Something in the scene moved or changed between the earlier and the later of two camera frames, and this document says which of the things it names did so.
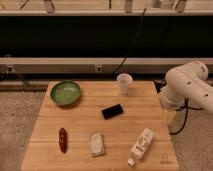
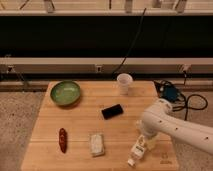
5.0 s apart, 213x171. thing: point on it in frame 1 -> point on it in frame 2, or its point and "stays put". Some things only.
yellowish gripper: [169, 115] -> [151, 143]
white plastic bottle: [141, 146] stays put
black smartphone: [112, 111] stays put
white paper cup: [123, 80] stays put
